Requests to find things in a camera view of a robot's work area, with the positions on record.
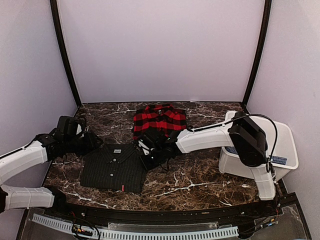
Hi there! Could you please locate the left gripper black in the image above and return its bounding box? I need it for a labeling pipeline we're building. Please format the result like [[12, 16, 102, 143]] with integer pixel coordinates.
[[64, 131, 103, 157]]

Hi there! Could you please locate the red black plaid shirt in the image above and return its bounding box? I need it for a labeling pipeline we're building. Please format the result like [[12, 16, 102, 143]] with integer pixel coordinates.
[[133, 103, 187, 140]]

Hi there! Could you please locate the dark pinstripe long sleeve shirt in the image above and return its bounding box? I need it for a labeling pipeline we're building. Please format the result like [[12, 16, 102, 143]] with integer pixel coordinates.
[[80, 143, 147, 194]]

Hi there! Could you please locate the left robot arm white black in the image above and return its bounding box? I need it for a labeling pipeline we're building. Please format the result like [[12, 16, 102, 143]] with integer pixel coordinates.
[[0, 132, 103, 218]]

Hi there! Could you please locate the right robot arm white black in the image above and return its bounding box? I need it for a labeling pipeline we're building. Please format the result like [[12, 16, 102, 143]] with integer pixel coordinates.
[[137, 111, 276, 217]]

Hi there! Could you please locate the blue checked shirt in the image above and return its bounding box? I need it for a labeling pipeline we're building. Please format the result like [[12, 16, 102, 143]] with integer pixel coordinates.
[[224, 146, 287, 167]]

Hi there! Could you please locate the white plastic bin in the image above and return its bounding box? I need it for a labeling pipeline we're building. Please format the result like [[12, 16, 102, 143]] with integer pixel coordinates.
[[218, 116, 299, 181]]

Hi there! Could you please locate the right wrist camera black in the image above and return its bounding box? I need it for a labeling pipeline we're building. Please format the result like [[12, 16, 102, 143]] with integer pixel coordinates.
[[138, 131, 169, 155]]

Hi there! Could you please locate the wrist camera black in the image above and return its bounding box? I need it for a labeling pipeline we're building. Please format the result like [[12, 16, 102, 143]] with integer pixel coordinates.
[[138, 131, 169, 155], [54, 116, 86, 142]]

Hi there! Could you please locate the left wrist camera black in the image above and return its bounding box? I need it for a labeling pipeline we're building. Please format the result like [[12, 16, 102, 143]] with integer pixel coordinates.
[[54, 116, 86, 142]]

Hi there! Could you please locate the white slotted cable duct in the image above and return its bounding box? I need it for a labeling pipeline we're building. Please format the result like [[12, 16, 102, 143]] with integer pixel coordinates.
[[31, 213, 239, 240]]

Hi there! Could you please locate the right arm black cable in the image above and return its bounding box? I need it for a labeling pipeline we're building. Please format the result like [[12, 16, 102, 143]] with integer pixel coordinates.
[[189, 113, 280, 173]]

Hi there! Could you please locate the black curved front rail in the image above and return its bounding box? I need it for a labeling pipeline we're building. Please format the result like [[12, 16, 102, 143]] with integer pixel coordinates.
[[44, 201, 283, 226]]

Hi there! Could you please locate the left black frame post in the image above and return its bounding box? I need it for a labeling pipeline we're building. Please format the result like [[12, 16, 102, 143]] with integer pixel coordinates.
[[49, 0, 82, 108]]

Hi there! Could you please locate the black frame post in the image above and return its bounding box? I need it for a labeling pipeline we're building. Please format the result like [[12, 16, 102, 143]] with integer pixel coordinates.
[[241, 0, 272, 111], [49, 0, 82, 108]]

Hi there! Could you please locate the right black frame post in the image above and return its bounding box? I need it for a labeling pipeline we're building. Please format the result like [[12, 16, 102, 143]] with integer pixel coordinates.
[[241, 0, 272, 111]]

